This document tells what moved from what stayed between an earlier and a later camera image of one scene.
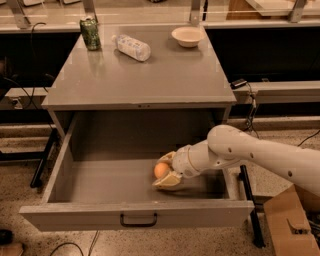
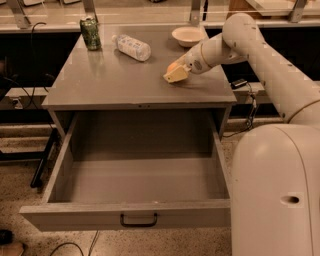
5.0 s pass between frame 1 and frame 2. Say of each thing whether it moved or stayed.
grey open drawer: stayed
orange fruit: moved
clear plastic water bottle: stayed
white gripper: moved
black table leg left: stayed
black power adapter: stayed
